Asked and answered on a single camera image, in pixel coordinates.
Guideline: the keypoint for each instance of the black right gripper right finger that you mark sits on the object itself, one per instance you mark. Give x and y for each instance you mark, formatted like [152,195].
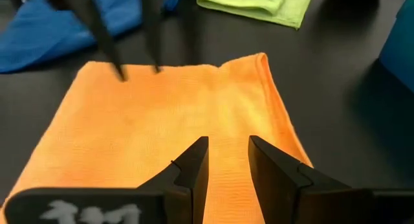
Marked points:
[278,185]

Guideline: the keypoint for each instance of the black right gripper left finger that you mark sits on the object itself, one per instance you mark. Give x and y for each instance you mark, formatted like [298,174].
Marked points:
[194,172]

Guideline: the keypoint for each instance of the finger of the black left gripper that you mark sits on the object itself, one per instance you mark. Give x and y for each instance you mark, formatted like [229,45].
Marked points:
[103,33]
[152,23]

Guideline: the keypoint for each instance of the blue microfiber towel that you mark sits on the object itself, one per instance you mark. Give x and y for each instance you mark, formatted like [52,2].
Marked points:
[39,33]

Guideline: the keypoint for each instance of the orange microfiber towel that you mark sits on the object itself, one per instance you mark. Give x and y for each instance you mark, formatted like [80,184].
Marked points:
[145,127]

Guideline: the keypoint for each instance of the green microfiber towel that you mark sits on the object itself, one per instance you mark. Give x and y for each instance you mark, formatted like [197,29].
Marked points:
[258,4]

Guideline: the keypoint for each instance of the teal plastic bin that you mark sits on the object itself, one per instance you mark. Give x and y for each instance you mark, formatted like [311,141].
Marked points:
[401,46]

